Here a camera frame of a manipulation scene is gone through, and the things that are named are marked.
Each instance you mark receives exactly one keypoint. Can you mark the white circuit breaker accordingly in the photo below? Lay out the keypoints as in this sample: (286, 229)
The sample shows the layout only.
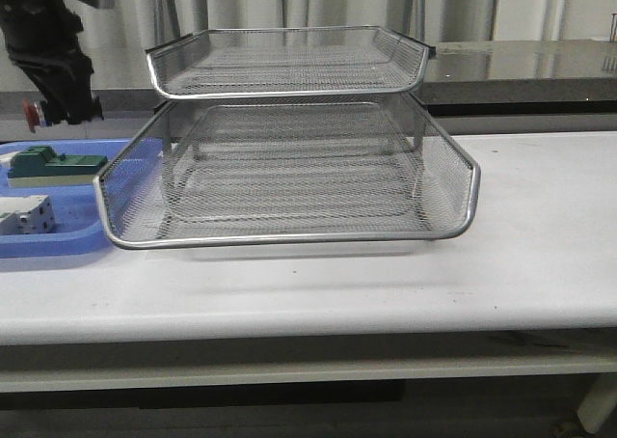
(27, 215)

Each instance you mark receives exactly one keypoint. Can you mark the green terminal block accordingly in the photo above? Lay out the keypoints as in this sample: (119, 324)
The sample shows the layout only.
(41, 166)

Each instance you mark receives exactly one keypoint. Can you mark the blue plastic tray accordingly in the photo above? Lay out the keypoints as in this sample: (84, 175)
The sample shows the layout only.
(78, 229)

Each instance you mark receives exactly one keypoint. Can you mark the red emergency stop button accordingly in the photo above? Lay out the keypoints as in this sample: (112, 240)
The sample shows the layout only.
(37, 115)

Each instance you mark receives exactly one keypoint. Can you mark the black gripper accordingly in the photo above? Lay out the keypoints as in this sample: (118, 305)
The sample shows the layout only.
(41, 36)

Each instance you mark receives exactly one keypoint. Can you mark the grey speckled counter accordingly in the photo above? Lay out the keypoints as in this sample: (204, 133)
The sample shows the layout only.
(486, 87)

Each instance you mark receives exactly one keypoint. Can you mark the white table leg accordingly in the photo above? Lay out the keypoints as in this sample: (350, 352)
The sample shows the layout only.
(598, 403)

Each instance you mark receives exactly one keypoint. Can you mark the silver mesh tray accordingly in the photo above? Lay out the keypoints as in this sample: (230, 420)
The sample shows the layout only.
(289, 62)
(130, 190)
(310, 189)

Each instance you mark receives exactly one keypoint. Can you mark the grey pleated curtain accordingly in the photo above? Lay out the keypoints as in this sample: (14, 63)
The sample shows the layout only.
(130, 23)

